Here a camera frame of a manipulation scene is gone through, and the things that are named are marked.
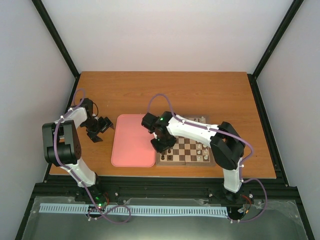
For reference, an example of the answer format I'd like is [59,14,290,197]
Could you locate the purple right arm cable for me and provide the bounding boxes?
[147,93,268,223]

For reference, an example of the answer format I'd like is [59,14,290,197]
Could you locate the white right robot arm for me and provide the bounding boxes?
[141,111,245,196]

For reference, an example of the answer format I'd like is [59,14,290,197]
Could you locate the pink plastic tray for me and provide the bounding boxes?
[111,114,156,168]

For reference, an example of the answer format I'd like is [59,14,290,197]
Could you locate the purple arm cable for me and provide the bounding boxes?
[147,93,268,223]
[53,88,132,226]

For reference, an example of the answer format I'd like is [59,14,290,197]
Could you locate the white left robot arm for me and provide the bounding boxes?
[42,98,114,202]

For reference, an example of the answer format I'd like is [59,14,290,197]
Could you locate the left controller circuit board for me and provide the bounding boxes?
[95,192,110,213]

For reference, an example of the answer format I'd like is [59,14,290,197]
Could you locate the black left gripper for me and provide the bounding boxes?
[81,116,114,144]

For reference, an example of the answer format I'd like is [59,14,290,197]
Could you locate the black aluminium frame rail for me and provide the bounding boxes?
[31,175,299,202]

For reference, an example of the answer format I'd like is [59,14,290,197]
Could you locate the wooden chessboard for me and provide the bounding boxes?
[155,136,216,167]

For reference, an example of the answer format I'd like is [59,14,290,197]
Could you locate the light blue cable duct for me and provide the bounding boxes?
[38,203,228,218]

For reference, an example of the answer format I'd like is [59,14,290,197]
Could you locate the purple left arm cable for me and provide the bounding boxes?
[53,88,132,226]

